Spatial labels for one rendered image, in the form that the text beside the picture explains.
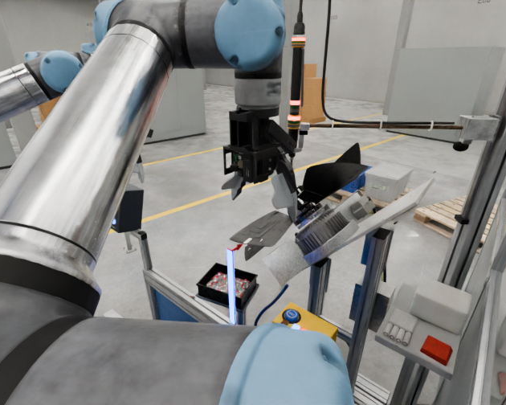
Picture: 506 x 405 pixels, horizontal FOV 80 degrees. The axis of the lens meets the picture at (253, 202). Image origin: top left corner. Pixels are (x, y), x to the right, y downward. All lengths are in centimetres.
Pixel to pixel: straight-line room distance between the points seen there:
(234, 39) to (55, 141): 20
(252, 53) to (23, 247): 27
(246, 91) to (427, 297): 104
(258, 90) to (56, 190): 33
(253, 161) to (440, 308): 99
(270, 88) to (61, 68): 41
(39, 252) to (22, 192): 4
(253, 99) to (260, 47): 14
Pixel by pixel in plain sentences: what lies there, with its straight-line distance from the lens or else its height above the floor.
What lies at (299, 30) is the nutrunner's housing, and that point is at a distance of 107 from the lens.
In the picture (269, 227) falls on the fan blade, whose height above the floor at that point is 118.
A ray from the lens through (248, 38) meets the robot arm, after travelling 36.
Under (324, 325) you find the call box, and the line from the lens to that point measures 93.
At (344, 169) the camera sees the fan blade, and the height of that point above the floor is 141.
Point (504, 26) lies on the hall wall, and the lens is 1324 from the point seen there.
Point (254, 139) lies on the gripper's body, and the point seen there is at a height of 163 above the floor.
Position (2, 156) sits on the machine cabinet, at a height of 23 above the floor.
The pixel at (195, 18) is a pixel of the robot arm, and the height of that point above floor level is 179.
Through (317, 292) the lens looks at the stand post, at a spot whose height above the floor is 77.
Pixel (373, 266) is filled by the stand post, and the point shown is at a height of 101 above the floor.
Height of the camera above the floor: 175
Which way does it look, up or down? 26 degrees down
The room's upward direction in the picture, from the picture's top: straight up
